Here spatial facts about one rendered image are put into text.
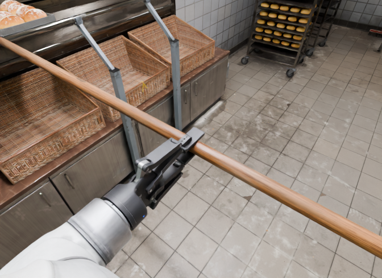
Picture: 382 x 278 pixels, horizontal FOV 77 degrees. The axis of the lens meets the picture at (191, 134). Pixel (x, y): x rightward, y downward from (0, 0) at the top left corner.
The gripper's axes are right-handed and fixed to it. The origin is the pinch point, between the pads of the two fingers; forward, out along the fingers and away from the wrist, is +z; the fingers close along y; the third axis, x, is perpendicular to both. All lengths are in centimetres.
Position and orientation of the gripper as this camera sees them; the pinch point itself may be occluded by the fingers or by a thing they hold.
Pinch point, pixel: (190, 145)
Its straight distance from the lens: 51.7
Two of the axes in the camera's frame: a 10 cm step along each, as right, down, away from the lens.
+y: -0.1, 7.3, 6.8
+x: 8.0, 4.2, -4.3
